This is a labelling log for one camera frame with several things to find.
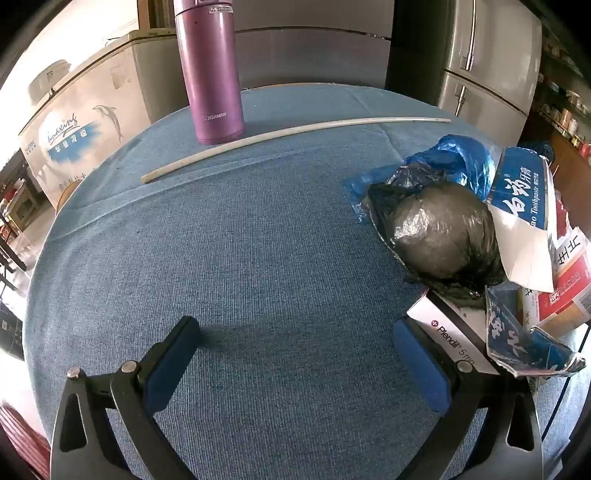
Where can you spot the white medicine box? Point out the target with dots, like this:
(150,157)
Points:
(443,323)

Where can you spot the silver refrigerator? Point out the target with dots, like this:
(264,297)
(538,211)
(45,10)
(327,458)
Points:
(498,46)

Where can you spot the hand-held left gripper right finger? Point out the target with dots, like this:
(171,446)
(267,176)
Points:
(422,364)

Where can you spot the red white cardboard box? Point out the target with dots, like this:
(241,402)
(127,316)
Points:
(568,281)

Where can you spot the shelf with goods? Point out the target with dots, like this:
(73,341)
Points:
(568,115)

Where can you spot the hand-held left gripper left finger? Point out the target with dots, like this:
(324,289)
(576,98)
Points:
(171,364)

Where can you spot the red plastic waste basket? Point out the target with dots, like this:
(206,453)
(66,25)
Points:
(23,443)

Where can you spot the blue white toothpaste box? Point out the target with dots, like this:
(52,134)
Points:
(517,184)

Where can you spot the long white stick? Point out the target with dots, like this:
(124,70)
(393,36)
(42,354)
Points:
(295,129)

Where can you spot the purple thermos bottle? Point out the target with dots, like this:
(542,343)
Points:
(212,69)

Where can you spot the blue plastic bag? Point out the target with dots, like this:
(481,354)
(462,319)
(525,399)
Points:
(461,152)

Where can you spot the black plastic bag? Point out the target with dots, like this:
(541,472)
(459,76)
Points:
(438,230)

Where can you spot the white chest freezer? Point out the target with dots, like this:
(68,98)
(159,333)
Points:
(92,106)

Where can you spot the blue foil carton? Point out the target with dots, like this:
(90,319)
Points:
(508,332)

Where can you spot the wooden table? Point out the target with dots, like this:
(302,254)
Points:
(25,203)

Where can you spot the round blue-covered table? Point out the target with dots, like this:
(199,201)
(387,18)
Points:
(277,254)

